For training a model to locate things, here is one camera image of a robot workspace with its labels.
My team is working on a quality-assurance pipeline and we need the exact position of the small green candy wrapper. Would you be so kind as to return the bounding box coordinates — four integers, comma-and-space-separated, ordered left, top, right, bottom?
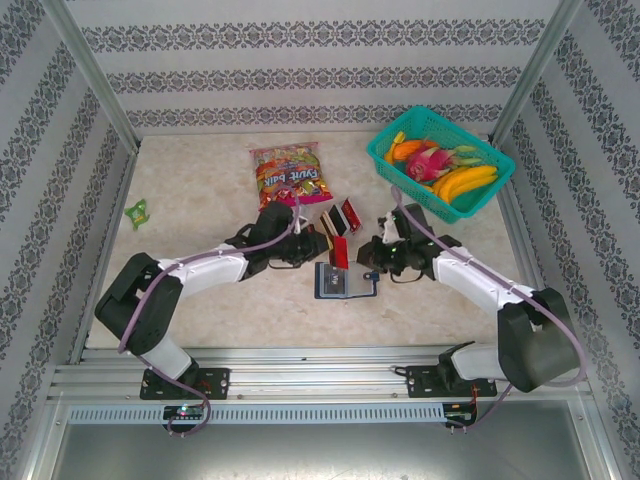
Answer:
124, 198, 152, 232

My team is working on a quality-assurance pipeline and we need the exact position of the aluminium frame post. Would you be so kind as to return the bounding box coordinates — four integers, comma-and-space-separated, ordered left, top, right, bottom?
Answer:
42, 0, 142, 152
489, 0, 584, 147

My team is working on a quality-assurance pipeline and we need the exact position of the slotted grey cable duct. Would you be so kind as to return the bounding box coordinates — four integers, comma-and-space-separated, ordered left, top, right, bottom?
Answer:
67, 403, 447, 426

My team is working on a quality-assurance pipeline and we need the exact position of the plain red card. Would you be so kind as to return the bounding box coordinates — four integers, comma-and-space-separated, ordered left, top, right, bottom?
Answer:
327, 235, 350, 272

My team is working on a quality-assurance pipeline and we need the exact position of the small yellow toy fruit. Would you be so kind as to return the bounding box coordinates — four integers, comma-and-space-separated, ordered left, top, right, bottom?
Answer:
383, 130, 406, 165

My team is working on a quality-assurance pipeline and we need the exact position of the colourful fruit candy bag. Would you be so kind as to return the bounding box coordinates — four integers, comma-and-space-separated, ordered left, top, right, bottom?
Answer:
248, 141, 335, 213

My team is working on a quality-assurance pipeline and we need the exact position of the clear acrylic card box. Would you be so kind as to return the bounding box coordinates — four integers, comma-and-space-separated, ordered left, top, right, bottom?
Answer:
316, 198, 364, 240

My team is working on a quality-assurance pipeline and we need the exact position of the orange mango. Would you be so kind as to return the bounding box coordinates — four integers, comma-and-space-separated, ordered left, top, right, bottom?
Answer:
392, 139, 439, 162

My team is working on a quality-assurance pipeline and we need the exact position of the dark blue card holder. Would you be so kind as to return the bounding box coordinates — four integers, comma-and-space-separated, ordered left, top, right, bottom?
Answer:
313, 260, 380, 301

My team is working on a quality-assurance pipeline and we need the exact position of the teal plastic basket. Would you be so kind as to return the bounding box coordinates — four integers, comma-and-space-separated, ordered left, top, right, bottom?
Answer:
366, 105, 517, 225

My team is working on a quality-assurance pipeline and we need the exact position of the pink dragon fruit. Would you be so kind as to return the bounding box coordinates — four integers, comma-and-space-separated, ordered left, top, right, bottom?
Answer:
404, 142, 484, 184

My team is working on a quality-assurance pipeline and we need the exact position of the red card with white strip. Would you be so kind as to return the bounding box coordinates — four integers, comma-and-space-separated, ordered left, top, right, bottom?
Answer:
339, 198, 363, 234

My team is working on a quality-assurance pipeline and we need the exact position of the dark VIP card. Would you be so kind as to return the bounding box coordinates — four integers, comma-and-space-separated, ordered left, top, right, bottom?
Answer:
319, 264, 351, 297

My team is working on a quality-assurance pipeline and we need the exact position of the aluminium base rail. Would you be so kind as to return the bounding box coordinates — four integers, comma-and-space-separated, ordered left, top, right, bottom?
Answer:
47, 344, 594, 402

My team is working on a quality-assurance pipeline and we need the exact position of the yellow banana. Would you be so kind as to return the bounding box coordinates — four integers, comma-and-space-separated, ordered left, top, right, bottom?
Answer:
442, 175, 497, 205
432, 164, 500, 199

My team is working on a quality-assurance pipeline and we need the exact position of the aluminium frame side rail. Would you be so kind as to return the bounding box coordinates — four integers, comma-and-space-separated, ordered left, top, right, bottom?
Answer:
68, 144, 143, 366
493, 143, 569, 359

